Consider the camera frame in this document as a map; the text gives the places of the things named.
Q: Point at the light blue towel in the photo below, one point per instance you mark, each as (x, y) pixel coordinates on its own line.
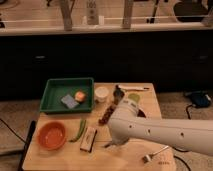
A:
(115, 143)

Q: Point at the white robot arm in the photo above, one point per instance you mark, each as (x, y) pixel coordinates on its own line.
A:
(192, 135)

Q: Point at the dark purple bowl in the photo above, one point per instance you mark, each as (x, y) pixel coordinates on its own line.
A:
(141, 113)

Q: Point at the orange red bowl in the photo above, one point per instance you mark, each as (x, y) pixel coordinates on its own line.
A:
(52, 136)

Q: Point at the white cup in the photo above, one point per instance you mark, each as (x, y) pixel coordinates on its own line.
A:
(101, 94)

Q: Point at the white knife with black tip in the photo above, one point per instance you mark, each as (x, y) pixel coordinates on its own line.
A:
(133, 88)

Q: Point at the metal cup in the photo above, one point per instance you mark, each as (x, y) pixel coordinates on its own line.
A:
(118, 94)

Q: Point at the orange fruit toy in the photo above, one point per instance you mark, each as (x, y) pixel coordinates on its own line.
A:
(80, 96)

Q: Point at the dark red grapes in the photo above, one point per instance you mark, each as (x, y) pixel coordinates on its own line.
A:
(105, 118)

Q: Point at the green bean pod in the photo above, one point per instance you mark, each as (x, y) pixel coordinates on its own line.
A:
(80, 131)

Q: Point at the green plastic tray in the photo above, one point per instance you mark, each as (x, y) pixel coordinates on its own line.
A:
(57, 88)

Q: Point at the black white eraser block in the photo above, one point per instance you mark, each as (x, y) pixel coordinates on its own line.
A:
(88, 139)

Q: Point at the blue black device on floor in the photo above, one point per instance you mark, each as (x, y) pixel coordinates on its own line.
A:
(199, 99)

